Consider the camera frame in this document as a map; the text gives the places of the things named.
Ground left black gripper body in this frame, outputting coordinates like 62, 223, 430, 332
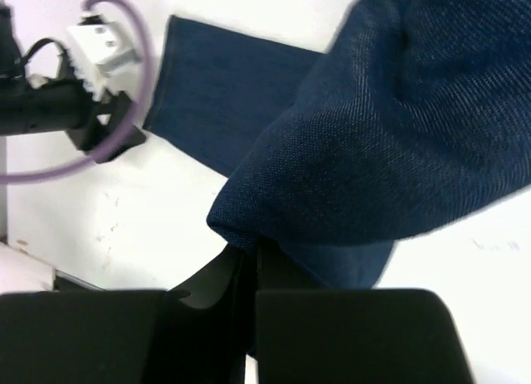
53, 51, 147, 165

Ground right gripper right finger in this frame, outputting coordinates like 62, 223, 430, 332
256, 242, 474, 384

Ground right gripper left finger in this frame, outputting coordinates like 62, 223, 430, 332
1, 247, 245, 383

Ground dark blue denim trousers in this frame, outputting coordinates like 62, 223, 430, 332
144, 0, 530, 288

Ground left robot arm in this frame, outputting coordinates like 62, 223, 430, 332
1, 4, 141, 153

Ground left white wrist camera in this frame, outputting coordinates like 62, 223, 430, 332
66, 12, 141, 102

